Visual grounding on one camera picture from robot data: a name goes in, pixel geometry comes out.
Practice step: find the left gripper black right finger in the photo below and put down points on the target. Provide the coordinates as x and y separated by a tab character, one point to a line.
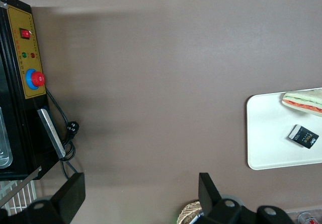
211	198

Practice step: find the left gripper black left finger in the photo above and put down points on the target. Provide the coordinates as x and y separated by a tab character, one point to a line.
73	193

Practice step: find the beige serving tray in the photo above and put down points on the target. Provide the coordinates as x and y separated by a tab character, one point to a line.
271	138

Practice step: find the wicker basket with foil trays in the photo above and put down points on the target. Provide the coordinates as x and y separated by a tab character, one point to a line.
187	212

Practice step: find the clear plastic container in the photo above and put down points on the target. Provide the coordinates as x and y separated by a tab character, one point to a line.
5	156

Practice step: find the black machine with yellow panel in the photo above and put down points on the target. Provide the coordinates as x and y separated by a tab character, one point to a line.
22	123

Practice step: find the red cola bottle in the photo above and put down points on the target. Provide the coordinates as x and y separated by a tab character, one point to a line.
310	219

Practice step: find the black Face tissue pack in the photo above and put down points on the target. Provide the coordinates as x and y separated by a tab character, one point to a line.
304	137

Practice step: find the red emergency stop button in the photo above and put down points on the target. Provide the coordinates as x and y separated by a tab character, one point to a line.
37	78

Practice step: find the wrapped triangle sandwich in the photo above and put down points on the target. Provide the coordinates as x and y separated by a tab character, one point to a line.
307	103

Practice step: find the red rocker switch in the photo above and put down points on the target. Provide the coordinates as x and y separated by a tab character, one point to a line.
24	33

